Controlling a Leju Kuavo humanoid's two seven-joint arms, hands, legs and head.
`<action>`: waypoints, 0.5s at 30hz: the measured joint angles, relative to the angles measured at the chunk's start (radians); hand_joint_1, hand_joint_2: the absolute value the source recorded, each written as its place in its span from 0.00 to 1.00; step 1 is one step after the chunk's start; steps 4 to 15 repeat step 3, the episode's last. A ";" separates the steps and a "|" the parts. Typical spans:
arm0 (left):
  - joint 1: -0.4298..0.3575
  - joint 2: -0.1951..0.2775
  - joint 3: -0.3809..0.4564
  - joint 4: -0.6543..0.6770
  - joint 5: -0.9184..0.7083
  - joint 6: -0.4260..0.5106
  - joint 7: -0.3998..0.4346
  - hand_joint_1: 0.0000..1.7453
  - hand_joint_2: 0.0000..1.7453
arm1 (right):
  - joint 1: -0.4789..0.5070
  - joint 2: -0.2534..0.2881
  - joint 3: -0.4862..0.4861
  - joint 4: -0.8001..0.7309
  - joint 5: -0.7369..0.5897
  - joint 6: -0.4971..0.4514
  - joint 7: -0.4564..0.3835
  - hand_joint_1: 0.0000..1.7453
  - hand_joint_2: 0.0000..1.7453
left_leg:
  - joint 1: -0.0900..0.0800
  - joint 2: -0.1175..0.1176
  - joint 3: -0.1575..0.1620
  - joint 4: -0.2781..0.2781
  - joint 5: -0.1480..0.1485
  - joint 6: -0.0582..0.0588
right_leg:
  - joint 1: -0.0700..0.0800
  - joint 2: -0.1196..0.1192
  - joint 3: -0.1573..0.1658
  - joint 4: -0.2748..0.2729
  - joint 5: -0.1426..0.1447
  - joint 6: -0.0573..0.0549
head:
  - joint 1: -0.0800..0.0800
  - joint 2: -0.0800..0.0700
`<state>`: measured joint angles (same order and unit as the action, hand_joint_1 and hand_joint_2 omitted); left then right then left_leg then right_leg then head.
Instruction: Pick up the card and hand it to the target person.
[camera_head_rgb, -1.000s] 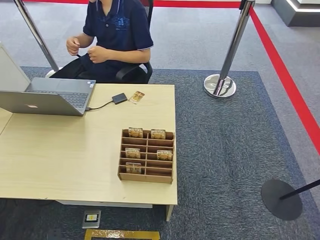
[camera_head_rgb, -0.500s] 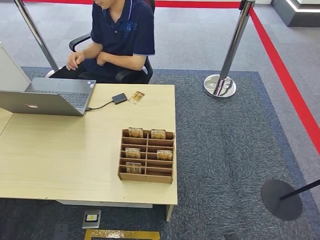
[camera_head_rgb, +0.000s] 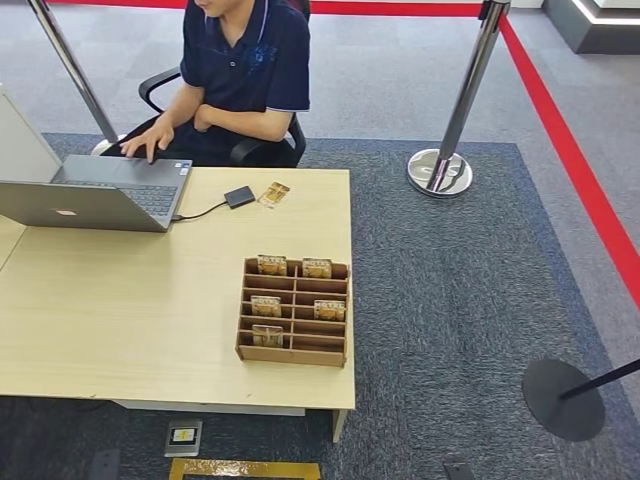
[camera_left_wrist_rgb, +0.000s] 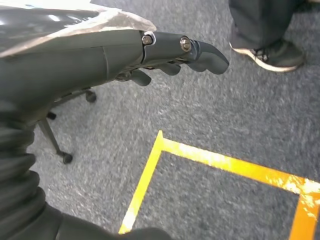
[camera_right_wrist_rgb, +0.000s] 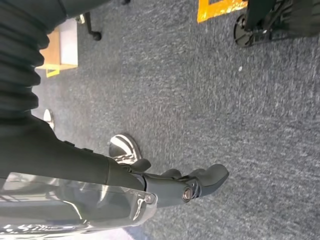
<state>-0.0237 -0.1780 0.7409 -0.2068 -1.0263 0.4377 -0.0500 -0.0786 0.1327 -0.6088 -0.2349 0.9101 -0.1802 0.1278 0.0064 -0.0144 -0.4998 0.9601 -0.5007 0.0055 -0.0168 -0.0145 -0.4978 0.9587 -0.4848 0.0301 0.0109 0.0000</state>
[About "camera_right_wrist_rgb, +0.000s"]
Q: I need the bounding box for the white rounded floor object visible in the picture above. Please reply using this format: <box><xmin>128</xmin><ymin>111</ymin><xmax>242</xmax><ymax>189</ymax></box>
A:
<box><xmin>43</xmin><ymin>108</ymin><xmax>55</xmax><ymax>131</ymax></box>

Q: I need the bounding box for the light wood desk leg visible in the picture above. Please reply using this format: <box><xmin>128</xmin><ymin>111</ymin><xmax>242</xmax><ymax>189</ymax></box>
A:
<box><xmin>35</xmin><ymin>18</ymin><xmax>79</xmax><ymax>71</ymax></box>

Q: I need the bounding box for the black office chair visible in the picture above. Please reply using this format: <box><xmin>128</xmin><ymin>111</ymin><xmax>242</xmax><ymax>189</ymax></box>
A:
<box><xmin>83</xmin><ymin>0</ymin><xmax>131</xmax><ymax>43</ymax></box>

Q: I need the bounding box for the dark grey floor rug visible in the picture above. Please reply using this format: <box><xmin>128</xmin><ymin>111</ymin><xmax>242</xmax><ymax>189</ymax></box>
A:
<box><xmin>31</xmin><ymin>0</ymin><xmax>320</xmax><ymax>240</ymax></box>

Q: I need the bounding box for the black wheeled stand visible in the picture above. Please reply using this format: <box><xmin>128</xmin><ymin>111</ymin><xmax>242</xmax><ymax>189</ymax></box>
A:
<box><xmin>233</xmin><ymin>0</ymin><xmax>320</xmax><ymax>48</ymax></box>

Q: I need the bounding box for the chrome stanchion post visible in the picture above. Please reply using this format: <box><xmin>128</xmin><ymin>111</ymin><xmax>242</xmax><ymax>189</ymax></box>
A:
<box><xmin>109</xmin><ymin>133</ymin><xmax>143</xmax><ymax>166</ymax></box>

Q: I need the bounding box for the yellow floor tape frame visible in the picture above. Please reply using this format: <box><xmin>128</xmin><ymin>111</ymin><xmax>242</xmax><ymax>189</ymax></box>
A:
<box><xmin>196</xmin><ymin>0</ymin><xmax>248</xmax><ymax>24</ymax></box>

